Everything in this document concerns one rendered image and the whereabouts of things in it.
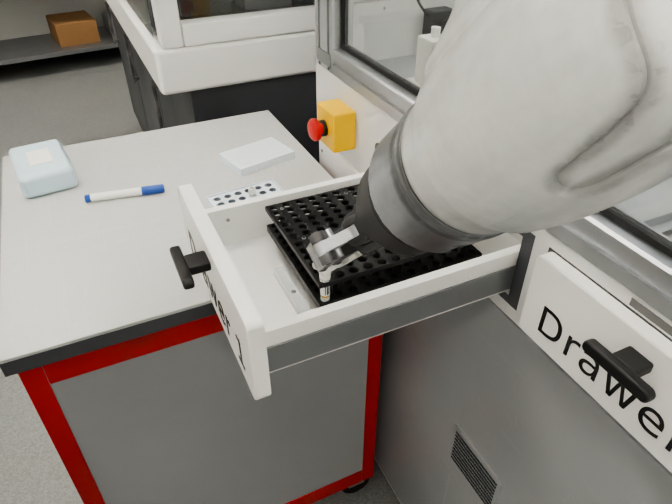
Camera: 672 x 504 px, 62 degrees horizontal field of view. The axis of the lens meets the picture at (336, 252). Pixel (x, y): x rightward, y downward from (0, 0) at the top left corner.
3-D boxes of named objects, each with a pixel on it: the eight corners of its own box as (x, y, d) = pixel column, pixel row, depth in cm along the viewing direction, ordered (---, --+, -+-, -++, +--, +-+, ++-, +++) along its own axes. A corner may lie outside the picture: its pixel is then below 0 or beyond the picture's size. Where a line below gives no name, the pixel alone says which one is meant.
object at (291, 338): (266, 377, 59) (261, 335, 55) (204, 246, 77) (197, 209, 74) (558, 274, 72) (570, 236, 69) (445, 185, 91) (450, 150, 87)
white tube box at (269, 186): (226, 239, 91) (224, 219, 89) (208, 215, 97) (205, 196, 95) (294, 217, 96) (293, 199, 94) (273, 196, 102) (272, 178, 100)
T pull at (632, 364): (644, 407, 47) (649, 396, 47) (579, 348, 53) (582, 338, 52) (673, 392, 49) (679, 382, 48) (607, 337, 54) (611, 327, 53)
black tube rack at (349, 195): (320, 327, 64) (319, 284, 60) (268, 245, 77) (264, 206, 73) (478, 275, 72) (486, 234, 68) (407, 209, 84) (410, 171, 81)
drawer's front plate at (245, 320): (256, 403, 58) (246, 327, 51) (189, 252, 79) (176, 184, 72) (272, 397, 58) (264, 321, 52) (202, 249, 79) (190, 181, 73)
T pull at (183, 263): (185, 293, 59) (182, 283, 59) (170, 254, 65) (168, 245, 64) (218, 283, 61) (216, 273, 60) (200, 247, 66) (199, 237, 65)
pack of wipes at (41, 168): (80, 187, 105) (74, 165, 102) (25, 201, 101) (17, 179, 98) (64, 156, 115) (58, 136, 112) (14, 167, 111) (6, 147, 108)
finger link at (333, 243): (401, 225, 40) (340, 254, 38) (371, 243, 45) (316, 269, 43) (386, 196, 40) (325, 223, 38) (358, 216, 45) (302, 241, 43)
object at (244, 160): (241, 176, 108) (240, 169, 107) (219, 160, 113) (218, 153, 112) (295, 158, 114) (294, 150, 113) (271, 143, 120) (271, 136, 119)
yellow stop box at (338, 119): (330, 155, 98) (329, 116, 94) (313, 139, 103) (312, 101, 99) (356, 149, 100) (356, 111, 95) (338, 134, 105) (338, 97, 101)
